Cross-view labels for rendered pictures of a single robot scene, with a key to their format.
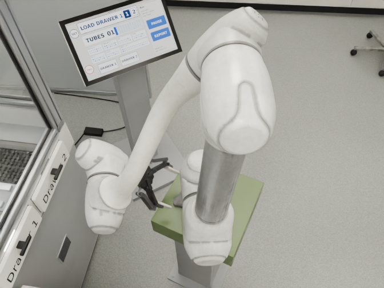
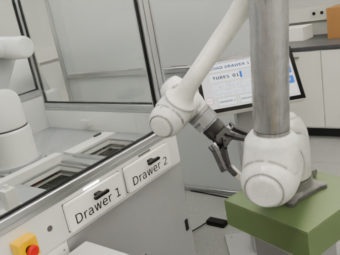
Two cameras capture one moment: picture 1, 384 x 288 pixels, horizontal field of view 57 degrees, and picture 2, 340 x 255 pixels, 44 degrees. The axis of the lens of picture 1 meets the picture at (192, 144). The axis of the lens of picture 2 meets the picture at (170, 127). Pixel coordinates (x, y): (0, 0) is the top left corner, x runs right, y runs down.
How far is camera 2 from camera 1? 0.92 m
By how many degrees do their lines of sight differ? 43
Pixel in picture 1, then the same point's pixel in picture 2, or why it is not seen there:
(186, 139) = not seen: hidden behind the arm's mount
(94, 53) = (217, 89)
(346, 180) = not seen: outside the picture
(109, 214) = (168, 108)
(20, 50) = (150, 42)
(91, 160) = (170, 85)
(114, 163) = not seen: hidden behind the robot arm
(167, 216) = (242, 199)
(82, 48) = (207, 84)
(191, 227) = (246, 144)
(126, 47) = (248, 87)
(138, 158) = (201, 55)
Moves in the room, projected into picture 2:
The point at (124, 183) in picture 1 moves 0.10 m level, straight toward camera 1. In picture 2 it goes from (185, 77) to (182, 85)
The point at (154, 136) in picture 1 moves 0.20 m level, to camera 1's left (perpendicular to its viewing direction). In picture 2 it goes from (217, 37) to (159, 44)
